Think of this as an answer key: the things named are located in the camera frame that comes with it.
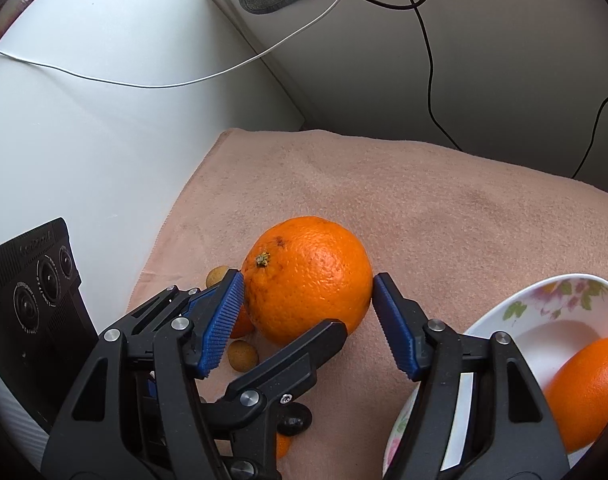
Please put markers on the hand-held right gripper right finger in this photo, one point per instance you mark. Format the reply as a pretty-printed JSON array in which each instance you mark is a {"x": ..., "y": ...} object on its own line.
[{"x": 396, "y": 330}]

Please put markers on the large orange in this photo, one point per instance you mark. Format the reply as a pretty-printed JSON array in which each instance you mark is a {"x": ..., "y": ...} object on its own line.
[
  {"x": 309, "y": 280},
  {"x": 591, "y": 390}
]

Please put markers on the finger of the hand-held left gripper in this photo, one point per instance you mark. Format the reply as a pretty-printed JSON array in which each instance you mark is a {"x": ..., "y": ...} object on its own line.
[
  {"x": 294, "y": 355},
  {"x": 158, "y": 305}
]

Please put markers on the pink towel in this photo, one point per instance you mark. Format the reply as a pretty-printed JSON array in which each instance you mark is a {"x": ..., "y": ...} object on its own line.
[{"x": 384, "y": 200}]

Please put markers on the white bowl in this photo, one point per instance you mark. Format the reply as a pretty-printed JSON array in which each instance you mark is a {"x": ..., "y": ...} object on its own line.
[{"x": 549, "y": 320}]

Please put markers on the small tangerine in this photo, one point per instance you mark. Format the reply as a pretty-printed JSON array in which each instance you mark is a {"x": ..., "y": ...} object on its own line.
[
  {"x": 283, "y": 446},
  {"x": 241, "y": 325}
]

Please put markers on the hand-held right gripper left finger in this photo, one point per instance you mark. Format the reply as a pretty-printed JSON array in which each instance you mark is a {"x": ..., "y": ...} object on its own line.
[{"x": 218, "y": 330}]

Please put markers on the brown longan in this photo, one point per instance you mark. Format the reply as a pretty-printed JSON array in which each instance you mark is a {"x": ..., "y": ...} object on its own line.
[
  {"x": 216, "y": 275},
  {"x": 244, "y": 356}
]

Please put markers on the dark purple plum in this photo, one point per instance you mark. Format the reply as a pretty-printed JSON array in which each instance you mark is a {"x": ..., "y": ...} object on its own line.
[{"x": 295, "y": 419}]

